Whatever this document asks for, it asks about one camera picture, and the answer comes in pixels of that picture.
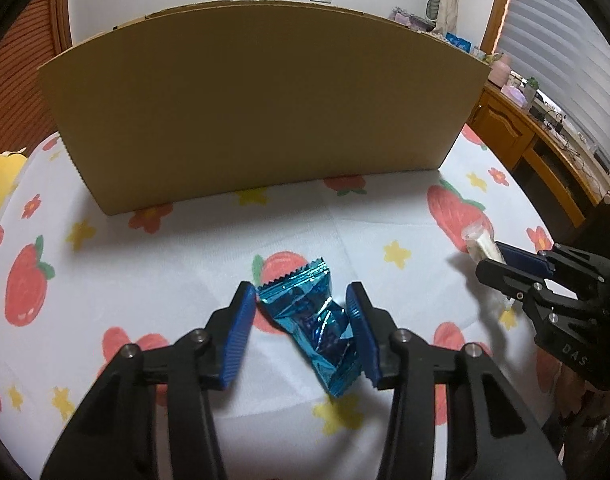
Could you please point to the blue foil snack packet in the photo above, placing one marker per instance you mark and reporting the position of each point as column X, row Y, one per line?
column 310, row 320

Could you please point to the brown wooden louvre door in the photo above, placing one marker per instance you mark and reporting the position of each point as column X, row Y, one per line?
column 15, row 85

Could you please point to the small white candy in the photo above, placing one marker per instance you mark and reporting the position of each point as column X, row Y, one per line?
column 480, row 245

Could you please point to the white floral tablecloth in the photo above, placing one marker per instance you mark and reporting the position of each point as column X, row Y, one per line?
column 135, row 270

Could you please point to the pink round container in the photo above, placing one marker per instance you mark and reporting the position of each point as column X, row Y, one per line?
column 500, row 70

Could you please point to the wooden window frame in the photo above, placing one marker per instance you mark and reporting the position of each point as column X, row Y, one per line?
column 500, row 0

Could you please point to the blue box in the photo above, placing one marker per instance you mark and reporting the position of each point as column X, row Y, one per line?
column 458, row 42

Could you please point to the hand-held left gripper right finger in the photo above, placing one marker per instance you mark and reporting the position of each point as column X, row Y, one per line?
column 360, row 335

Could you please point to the grey oval appliance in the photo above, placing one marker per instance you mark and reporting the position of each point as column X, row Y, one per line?
column 434, row 10

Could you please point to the person's right hand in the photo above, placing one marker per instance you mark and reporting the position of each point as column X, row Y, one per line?
column 575, row 400

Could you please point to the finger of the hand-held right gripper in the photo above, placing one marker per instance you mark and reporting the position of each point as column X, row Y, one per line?
column 505, row 277
column 522, row 260

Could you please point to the small green plant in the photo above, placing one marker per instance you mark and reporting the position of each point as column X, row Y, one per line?
column 532, row 84

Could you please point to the small lilac container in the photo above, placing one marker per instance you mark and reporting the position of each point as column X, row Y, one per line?
column 514, row 95

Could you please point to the brown cardboard box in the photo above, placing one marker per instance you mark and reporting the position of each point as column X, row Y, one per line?
column 260, row 110

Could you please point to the wooden desk with clutter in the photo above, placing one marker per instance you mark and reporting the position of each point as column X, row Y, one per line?
column 500, row 120

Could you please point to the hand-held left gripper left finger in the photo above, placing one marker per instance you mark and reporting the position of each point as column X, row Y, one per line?
column 237, row 335

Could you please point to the lilac patterned box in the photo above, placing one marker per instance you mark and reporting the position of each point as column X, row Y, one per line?
column 410, row 17

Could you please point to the white window blind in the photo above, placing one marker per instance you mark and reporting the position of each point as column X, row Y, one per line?
column 560, row 35

